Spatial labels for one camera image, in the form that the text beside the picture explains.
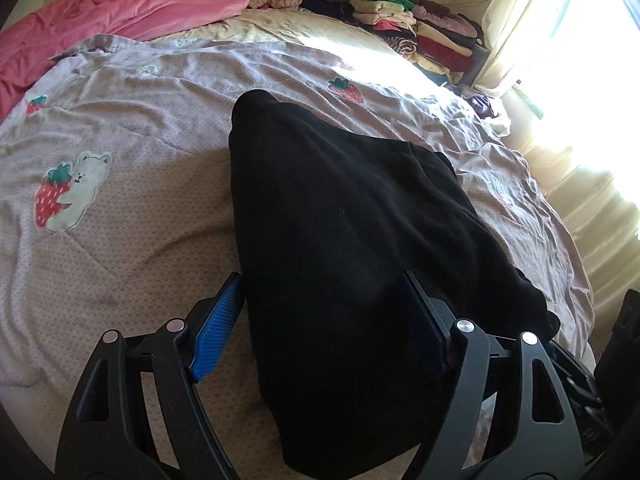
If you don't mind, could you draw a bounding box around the stack of folded clothes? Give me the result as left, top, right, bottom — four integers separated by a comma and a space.
349, 0, 484, 86

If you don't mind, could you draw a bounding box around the black sweatshirt with orange cuffs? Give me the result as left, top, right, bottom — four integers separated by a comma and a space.
229, 90, 560, 479

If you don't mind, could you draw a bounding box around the dark storage box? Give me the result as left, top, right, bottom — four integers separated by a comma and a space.
460, 46, 490, 86

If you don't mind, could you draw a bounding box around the lilac patterned bed sheet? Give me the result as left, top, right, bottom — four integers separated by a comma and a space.
1, 36, 594, 466

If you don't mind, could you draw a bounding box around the pink comforter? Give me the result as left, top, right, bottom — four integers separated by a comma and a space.
1, 0, 250, 117

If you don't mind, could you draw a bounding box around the cream window curtain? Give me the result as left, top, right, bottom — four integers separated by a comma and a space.
477, 0, 639, 352

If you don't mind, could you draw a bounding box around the dark navy garment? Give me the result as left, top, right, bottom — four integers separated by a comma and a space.
299, 0, 357, 24

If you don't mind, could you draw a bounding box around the cream yellow blanket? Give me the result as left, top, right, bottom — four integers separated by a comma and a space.
154, 10, 398, 60

